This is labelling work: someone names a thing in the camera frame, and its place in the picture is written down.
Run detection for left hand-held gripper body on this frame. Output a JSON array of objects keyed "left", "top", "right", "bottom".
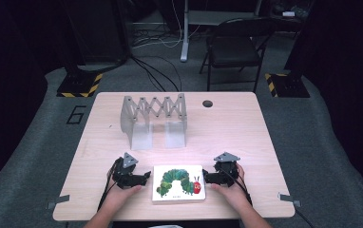
[{"left": 111, "top": 152, "right": 145, "bottom": 190}]

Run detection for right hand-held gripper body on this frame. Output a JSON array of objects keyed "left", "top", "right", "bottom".
[{"left": 213, "top": 151, "right": 241, "bottom": 188}]

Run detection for white caterpillar picture book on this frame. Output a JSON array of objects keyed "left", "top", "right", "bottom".
[{"left": 151, "top": 164, "right": 207, "bottom": 203}]

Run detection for clear accordion file rack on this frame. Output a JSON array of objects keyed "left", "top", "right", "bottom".
[{"left": 120, "top": 92, "right": 188, "bottom": 151}]

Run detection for person's left hand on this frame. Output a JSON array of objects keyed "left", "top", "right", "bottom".
[{"left": 102, "top": 165, "right": 143, "bottom": 213}]

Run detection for person's right hand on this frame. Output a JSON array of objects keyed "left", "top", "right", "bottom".
[{"left": 210, "top": 162, "right": 253, "bottom": 212}]

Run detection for black yellow striped stand base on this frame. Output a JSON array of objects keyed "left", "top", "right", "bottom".
[
  {"left": 264, "top": 72, "right": 311, "bottom": 99},
  {"left": 56, "top": 72, "right": 104, "bottom": 99}
]

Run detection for black folding chair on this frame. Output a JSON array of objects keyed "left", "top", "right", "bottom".
[{"left": 199, "top": 17, "right": 277, "bottom": 93}]

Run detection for white desk leg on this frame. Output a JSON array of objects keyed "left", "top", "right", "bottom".
[{"left": 180, "top": 0, "right": 191, "bottom": 63}]

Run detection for grey desk top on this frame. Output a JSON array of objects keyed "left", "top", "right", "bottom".
[{"left": 187, "top": 9, "right": 263, "bottom": 27}]

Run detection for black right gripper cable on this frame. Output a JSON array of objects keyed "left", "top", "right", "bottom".
[{"left": 220, "top": 168, "right": 254, "bottom": 207}]

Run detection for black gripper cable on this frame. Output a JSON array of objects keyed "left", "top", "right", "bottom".
[
  {"left": 220, "top": 168, "right": 254, "bottom": 207},
  {"left": 97, "top": 157, "right": 122, "bottom": 212}
]

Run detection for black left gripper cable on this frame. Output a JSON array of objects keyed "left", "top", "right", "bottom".
[{"left": 97, "top": 157, "right": 122, "bottom": 212}]

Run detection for grey table edge bracket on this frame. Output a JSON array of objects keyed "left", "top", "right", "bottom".
[
  {"left": 46, "top": 194, "right": 70, "bottom": 210},
  {"left": 277, "top": 192, "right": 301, "bottom": 208}
]

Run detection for black cable under table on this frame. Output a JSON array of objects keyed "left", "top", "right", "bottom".
[{"left": 293, "top": 207, "right": 315, "bottom": 228}]

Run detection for black floor cables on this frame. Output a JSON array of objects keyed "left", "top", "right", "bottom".
[{"left": 130, "top": 55, "right": 183, "bottom": 93}]

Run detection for white floor cables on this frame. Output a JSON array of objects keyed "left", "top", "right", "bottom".
[{"left": 131, "top": 0, "right": 202, "bottom": 49}]

